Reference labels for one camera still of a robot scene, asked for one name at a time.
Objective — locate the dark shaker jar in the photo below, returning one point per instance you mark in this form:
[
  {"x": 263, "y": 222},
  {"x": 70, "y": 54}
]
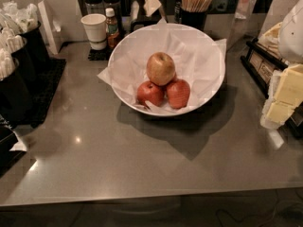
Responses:
[
  {"x": 93, "y": 0},
  {"x": 113, "y": 0}
]

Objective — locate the white bowl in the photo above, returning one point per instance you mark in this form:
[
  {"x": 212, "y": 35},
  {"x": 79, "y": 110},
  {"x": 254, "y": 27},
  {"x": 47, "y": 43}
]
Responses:
[{"x": 202, "y": 79}]

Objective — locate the black container with packets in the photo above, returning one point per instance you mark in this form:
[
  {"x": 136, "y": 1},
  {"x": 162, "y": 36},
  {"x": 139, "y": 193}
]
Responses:
[{"x": 25, "y": 22}]

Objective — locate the white paper liner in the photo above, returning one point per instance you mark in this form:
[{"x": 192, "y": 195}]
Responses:
[{"x": 192, "y": 54}]

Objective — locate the black napkin holder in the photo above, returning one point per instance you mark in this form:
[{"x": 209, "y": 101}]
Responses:
[{"x": 146, "y": 13}]

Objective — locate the yellow-red top apple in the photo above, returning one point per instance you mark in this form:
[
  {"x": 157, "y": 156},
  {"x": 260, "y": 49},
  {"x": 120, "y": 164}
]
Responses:
[{"x": 160, "y": 68}]

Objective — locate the red apple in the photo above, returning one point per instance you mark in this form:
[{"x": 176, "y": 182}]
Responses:
[
  {"x": 148, "y": 91},
  {"x": 178, "y": 92}
]

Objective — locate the black tea box rack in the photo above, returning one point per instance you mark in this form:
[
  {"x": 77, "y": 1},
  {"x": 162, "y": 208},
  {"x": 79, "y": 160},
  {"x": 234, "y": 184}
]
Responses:
[{"x": 261, "y": 62}]

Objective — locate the small black coaster mat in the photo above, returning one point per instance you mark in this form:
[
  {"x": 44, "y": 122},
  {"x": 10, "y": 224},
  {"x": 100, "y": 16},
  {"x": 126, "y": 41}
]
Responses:
[{"x": 99, "y": 55}]

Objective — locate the red apple left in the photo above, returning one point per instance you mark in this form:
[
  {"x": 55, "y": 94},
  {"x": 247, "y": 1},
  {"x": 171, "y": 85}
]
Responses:
[{"x": 148, "y": 91}]

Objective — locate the black container front left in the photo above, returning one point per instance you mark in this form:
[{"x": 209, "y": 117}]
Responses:
[{"x": 15, "y": 99}]

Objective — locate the red apple right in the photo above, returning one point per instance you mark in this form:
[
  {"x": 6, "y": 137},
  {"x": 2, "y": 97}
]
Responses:
[{"x": 178, "y": 92}]

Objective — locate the dark shaker jar right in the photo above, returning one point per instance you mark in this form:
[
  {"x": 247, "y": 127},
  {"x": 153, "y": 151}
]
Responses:
[{"x": 113, "y": 0}]

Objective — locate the small tea bottle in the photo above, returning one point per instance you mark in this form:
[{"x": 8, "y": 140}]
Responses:
[{"x": 112, "y": 29}]

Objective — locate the black cup of wooden stirrers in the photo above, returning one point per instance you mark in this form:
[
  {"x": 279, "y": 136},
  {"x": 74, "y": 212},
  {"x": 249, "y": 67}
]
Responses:
[{"x": 194, "y": 12}]

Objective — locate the black container with white cutlery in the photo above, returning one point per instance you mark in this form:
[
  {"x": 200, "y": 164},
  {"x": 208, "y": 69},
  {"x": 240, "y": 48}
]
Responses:
[{"x": 17, "y": 47}]

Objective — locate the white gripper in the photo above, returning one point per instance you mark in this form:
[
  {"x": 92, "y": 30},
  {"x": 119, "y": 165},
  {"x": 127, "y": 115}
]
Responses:
[{"x": 293, "y": 37}]

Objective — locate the black mat left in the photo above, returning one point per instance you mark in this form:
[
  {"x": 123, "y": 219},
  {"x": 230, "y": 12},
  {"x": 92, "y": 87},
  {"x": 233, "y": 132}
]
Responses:
[{"x": 48, "y": 82}]

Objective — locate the dark shaker jar left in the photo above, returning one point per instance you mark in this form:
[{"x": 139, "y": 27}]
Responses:
[{"x": 93, "y": 0}]

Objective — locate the white paper cup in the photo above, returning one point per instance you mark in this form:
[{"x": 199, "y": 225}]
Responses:
[{"x": 95, "y": 27}]

